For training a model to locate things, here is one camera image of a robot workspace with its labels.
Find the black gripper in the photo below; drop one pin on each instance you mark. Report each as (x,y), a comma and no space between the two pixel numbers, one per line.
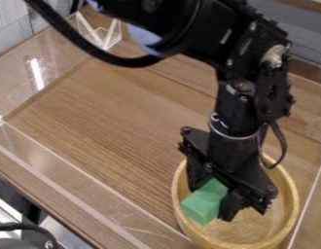
(230,157)

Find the green rectangular block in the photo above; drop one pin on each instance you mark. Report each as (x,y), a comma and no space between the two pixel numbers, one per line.
(200,204)

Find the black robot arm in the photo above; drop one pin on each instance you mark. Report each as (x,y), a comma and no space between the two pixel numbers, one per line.
(226,34)

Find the brown wooden bowl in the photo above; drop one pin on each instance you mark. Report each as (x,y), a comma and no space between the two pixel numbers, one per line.
(251,231)

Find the clear acrylic enclosure wall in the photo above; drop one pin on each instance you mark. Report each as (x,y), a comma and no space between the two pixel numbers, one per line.
(88,146)

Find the grey metal frame part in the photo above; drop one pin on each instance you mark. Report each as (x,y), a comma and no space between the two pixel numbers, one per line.
(20,233)

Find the clear acrylic corner bracket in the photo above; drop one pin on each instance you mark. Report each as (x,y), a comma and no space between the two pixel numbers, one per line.
(103,37)

